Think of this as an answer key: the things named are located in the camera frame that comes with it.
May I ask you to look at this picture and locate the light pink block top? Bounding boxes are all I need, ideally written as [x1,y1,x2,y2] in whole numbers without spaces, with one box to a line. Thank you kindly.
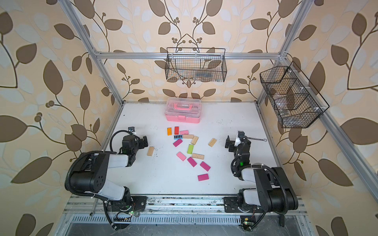
[180,130,189,135]

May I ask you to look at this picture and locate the blue striped block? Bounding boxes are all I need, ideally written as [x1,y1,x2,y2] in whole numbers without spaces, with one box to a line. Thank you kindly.
[174,135,183,140]

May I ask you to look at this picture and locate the magenta block upper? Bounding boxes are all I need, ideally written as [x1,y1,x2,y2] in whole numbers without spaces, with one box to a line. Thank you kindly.
[173,139,183,147]

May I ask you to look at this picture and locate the magenta block middle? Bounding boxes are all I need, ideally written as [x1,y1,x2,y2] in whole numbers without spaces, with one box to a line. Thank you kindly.
[187,157,197,167]

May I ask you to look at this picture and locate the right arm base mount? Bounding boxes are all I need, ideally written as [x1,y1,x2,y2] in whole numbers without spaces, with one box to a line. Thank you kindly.
[223,197,264,214]

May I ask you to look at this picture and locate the magenta block bottom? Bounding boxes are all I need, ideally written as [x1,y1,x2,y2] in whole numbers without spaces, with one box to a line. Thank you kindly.
[197,174,209,182]

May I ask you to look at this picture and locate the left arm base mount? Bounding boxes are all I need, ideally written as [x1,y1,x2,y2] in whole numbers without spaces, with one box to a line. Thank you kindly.
[105,196,147,222]

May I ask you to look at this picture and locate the silver wrench on table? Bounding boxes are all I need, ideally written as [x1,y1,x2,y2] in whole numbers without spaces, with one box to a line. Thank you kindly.
[247,137,267,142]

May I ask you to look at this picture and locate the magenta block right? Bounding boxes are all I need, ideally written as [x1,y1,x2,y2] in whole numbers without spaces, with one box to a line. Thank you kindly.
[200,161,211,172]

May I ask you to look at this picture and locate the lime green block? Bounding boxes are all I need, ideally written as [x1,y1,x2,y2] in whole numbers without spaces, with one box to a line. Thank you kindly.
[187,144,194,154]

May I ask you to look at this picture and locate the red block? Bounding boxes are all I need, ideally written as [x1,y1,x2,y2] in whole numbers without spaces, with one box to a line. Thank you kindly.
[174,126,180,135]

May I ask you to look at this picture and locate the light pink block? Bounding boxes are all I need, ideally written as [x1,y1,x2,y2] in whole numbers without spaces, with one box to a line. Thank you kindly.
[176,152,187,161]
[180,130,189,135]

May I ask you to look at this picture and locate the wooden block tilted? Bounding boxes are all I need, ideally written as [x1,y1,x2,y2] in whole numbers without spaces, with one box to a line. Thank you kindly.
[191,136,199,145]

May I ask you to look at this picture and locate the wooden dotted block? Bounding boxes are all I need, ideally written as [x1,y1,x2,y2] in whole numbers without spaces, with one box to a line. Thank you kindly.
[192,153,204,160]

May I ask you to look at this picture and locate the black wire basket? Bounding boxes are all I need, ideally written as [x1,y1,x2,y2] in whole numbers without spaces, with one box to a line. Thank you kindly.
[259,62,330,128]
[164,47,227,82]

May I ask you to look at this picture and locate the pink plastic storage box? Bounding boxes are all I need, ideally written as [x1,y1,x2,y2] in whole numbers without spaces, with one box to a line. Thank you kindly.
[164,97,202,124]

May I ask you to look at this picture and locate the magenta block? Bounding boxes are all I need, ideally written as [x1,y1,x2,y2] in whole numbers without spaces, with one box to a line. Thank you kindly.
[200,161,211,172]
[187,157,197,167]
[173,139,183,147]
[197,174,209,182]

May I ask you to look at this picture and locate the orange block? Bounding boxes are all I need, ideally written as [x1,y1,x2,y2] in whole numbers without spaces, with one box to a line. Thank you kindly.
[167,127,172,136]

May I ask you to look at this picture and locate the wooden block horizontal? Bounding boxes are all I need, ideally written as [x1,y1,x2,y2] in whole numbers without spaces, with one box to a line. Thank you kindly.
[183,134,194,139]

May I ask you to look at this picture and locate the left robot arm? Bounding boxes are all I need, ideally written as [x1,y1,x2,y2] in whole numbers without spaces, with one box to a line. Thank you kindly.
[65,126,149,206]

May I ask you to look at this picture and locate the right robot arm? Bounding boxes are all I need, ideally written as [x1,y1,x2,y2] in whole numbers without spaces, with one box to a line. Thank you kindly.
[224,131,299,214]

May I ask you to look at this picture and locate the black wire basket back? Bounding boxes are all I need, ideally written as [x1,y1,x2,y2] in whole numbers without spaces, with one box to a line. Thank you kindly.
[164,47,227,82]

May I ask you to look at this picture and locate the black wire basket right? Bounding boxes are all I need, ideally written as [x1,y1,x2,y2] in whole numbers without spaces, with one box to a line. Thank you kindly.
[259,62,330,128]

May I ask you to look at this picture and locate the aluminium frame rail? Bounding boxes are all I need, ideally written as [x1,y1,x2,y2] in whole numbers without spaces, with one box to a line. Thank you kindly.
[52,195,316,236]

